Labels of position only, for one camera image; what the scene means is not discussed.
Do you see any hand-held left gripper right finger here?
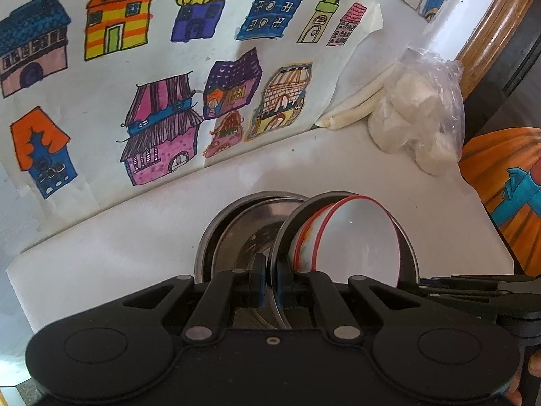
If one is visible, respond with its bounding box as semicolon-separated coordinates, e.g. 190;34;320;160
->
278;258;428;344

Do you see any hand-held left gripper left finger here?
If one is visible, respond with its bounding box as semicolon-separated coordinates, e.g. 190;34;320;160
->
122;253;268;344

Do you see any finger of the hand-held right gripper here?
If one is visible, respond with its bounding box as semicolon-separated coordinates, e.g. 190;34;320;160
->
399;280;515;307
429;274;541;292

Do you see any white ceramic bowl red rim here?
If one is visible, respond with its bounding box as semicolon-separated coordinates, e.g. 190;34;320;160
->
296;197;403;289
291;195;377;270

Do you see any stainless steel plate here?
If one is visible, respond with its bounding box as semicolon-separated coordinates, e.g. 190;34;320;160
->
220;198;302;288
210;197;307;282

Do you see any stainless steel bowl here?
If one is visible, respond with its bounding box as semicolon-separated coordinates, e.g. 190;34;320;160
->
273;191;420;331

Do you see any person's right hand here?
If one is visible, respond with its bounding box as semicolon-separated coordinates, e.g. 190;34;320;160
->
508;347;541;406

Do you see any painting of orange dress figure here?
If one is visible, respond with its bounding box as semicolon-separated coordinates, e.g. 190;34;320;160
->
458;127;541;276

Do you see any white printed tablecloth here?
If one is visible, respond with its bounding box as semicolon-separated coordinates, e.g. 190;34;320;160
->
6;108;515;341

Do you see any plastic bag of white buns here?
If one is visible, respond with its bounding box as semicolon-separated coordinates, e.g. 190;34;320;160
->
367;47;466;176

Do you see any cream rolled cloth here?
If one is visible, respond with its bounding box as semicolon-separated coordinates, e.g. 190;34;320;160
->
313;72;395;130

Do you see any colourful houses drawing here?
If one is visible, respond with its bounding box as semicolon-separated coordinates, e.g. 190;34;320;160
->
0;0;383;217

